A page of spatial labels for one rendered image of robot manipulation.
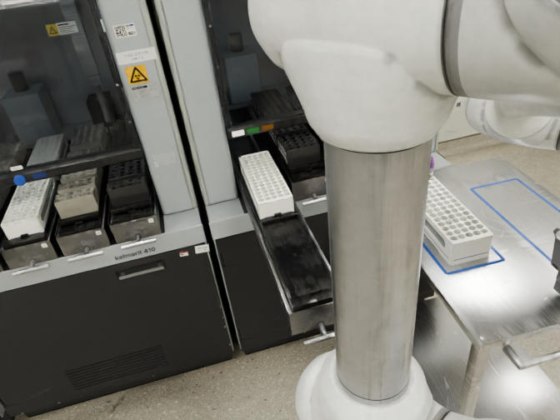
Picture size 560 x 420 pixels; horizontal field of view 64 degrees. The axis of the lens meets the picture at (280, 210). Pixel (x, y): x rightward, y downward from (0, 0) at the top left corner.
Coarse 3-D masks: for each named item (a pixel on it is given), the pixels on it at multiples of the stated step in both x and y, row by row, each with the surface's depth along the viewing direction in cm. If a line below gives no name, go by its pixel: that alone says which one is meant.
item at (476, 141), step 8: (464, 136) 300; (472, 136) 301; (480, 136) 303; (440, 144) 298; (448, 144) 300; (456, 144) 302; (464, 144) 303; (472, 144) 305; (480, 144) 306; (488, 144) 306; (440, 152) 301; (448, 152) 302; (456, 152) 302
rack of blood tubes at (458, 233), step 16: (432, 192) 115; (448, 192) 114; (432, 208) 110; (448, 208) 109; (464, 208) 109; (432, 224) 106; (448, 224) 104; (464, 224) 103; (480, 224) 103; (448, 240) 100; (464, 240) 99; (480, 240) 99; (448, 256) 101; (464, 256) 101; (480, 256) 102
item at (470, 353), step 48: (480, 192) 123; (528, 192) 121; (528, 240) 106; (432, 288) 99; (480, 288) 95; (528, 288) 94; (432, 336) 151; (480, 336) 86; (528, 336) 86; (432, 384) 137; (480, 384) 92; (528, 384) 134
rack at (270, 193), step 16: (240, 160) 144; (256, 160) 143; (272, 160) 141; (256, 176) 135; (272, 176) 134; (256, 192) 127; (272, 192) 127; (288, 192) 126; (272, 208) 124; (288, 208) 125
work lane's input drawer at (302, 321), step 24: (240, 168) 149; (288, 216) 125; (264, 240) 119; (288, 240) 118; (312, 240) 115; (288, 264) 110; (312, 264) 110; (288, 288) 104; (312, 288) 103; (288, 312) 98; (312, 312) 99
